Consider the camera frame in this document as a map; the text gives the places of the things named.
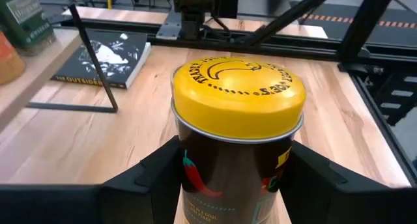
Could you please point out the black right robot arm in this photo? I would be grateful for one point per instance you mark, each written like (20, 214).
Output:
(195, 6)

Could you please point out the green-lid oregano glass jar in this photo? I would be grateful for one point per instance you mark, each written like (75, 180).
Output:
(26, 22)

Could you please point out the yellow-lid crunchy onion can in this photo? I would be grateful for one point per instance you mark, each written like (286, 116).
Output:
(238, 100)

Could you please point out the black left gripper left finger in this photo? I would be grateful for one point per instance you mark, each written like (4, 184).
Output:
(146, 198)

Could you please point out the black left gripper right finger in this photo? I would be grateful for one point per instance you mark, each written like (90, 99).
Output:
(319, 198)

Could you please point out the orange turmeric bottle black lid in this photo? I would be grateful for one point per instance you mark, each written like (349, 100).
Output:
(9, 61)

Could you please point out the black paperback book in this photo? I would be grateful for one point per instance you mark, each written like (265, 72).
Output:
(107, 58)

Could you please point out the wooden shelf riser black legs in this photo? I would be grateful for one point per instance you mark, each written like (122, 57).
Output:
(39, 71)

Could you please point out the hazard-striped black floor mat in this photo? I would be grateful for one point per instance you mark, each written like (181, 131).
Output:
(374, 22)

